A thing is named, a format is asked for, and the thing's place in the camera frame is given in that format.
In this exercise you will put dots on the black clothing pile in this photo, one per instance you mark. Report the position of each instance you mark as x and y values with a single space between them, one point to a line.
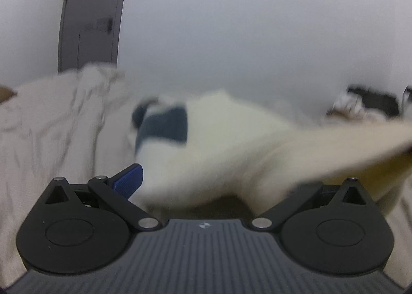
376 100

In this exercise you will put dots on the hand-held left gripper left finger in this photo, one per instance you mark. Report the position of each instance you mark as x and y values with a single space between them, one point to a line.
128 181

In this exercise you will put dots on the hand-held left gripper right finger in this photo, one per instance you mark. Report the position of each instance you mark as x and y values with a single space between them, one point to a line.
289 207

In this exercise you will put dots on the grey bed sheet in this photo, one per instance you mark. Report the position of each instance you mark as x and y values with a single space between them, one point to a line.
48 126

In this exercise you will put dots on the grey door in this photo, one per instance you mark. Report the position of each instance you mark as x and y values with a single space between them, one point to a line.
93 7

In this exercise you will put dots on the white fleece garment blue cuffs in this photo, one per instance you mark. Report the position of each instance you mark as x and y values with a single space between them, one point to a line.
231 139

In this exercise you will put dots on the white crumpled clothing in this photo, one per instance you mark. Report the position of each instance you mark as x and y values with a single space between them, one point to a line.
349 102

